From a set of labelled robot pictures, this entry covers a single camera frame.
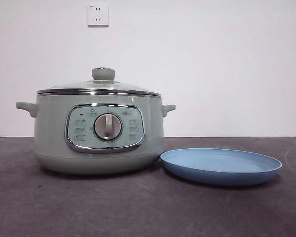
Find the glass lid with green knob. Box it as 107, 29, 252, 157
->
36, 67, 162, 97

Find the blue round plate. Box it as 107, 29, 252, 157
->
160, 147, 283, 187

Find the pale green electric steamer pot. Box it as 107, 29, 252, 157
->
15, 92, 176, 176

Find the white wall socket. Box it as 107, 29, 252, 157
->
87, 3, 110, 28

